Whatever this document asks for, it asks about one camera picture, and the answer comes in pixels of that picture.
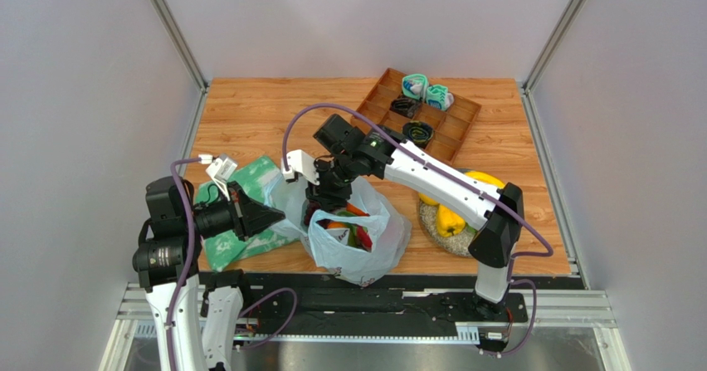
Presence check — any yellow fake lemon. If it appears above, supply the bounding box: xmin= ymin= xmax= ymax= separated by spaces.
xmin=418 ymin=193 xmax=441 ymax=207

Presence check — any translucent printed plastic bag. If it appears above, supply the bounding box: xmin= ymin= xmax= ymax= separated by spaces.
xmin=264 ymin=175 xmax=412 ymax=287

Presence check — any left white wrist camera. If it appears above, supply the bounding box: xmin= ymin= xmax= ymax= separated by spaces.
xmin=198 ymin=154 xmax=238 ymax=198

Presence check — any aluminium frame rail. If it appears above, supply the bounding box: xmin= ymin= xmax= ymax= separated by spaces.
xmin=99 ymin=281 xmax=631 ymax=371

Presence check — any speckled round plate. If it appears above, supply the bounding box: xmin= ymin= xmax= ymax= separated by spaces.
xmin=417 ymin=198 xmax=477 ymax=257

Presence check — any green white folded cloth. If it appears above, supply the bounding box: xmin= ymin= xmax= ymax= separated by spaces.
xmin=193 ymin=154 xmax=299 ymax=271

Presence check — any brown wooden compartment tray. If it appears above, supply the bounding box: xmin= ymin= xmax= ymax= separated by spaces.
xmin=357 ymin=68 xmax=481 ymax=165

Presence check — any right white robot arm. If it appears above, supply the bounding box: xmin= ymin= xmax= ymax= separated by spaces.
xmin=307 ymin=114 xmax=524 ymax=320

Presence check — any orange fake carrot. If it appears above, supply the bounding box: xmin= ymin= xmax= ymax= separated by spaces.
xmin=345 ymin=203 xmax=369 ymax=217

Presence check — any black item in tray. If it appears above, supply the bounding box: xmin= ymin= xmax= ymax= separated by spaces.
xmin=389 ymin=96 xmax=422 ymax=120

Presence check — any yellow fake bell pepper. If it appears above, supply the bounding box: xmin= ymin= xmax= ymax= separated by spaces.
xmin=436 ymin=204 xmax=466 ymax=237

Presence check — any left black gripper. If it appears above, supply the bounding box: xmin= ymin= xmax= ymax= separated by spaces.
xmin=182 ymin=179 xmax=284 ymax=240

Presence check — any teal white rolled sock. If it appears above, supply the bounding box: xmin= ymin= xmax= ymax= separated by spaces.
xmin=424 ymin=85 xmax=455 ymax=111
xmin=401 ymin=74 xmax=429 ymax=100

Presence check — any yellow fake banana bunch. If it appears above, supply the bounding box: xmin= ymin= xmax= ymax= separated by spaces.
xmin=464 ymin=170 xmax=505 ymax=188

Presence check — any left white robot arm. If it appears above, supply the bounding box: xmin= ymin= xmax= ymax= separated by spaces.
xmin=132 ymin=176 xmax=285 ymax=370

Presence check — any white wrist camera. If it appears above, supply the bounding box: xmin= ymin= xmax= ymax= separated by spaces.
xmin=280 ymin=149 xmax=320 ymax=185
xmin=198 ymin=154 xmax=238 ymax=198

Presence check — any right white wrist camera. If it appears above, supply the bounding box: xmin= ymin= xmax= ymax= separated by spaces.
xmin=280 ymin=149 xmax=320 ymax=185

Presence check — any pink fake dragon fruit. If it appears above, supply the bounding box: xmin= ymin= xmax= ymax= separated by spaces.
xmin=324 ymin=220 xmax=373 ymax=252

